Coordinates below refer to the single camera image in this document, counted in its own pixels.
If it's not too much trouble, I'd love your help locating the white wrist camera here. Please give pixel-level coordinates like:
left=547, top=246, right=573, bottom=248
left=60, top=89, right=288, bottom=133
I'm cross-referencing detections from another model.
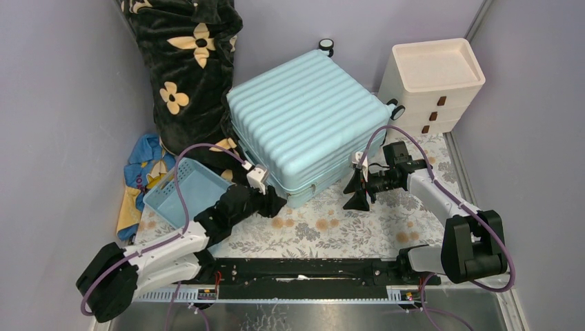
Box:
left=349, top=151, right=368, bottom=174
left=241, top=161, right=269, bottom=195

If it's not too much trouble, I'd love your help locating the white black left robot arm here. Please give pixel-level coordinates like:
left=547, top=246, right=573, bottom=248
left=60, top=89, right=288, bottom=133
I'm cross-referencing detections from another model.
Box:
left=75, top=184, right=286, bottom=323

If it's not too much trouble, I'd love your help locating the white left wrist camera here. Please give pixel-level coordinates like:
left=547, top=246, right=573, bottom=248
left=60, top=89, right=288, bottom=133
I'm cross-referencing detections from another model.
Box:
left=241, top=161, right=269, bottom=195

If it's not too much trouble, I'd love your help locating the white three-drawer storage cabinet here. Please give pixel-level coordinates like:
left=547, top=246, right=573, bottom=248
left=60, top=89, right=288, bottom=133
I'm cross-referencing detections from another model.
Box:
left=377, top=38, right=486, bottom=137

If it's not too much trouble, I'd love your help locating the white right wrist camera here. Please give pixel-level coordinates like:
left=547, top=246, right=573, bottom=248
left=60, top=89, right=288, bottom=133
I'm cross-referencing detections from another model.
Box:
left=349, top=151, right=368, bottom=174

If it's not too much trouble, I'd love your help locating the light blue perforated plastic basket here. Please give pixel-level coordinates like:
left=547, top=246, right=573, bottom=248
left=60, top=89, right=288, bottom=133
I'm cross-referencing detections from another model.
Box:
left=143, top=158, right=231, bottom=229

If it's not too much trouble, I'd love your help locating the blue yellow cloth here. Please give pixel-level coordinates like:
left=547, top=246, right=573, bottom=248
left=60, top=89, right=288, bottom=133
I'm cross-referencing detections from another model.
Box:
left=116, top=134, right=176, bottom=241

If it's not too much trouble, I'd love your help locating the black floral plush blanket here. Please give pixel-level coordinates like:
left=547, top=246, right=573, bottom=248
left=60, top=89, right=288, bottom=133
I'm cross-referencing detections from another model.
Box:
left=120, top=0, right=246, bottom=183

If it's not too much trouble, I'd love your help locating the light blue ribbed suitcase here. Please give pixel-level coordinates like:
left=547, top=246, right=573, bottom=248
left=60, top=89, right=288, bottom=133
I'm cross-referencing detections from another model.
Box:
left=227, top=49, right=405, bottom=208

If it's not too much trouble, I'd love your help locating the floral patterned floor mat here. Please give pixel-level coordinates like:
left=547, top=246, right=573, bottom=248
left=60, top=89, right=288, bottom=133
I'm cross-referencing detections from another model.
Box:
left=132, top=132, right=462, bottom=259

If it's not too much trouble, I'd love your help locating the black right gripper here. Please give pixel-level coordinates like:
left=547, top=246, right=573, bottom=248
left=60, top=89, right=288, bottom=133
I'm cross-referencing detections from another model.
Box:
left=343, top=168, right=399, bottom=212

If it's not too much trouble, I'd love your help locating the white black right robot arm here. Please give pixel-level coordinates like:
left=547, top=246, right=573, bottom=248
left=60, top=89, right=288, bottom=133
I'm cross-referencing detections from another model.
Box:
left=344, top=141, right=515, bottom=284

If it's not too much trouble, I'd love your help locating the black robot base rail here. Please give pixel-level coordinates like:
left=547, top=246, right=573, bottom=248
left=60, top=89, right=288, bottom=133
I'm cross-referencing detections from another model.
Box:
left=137, top=250, right=442, bottom=309

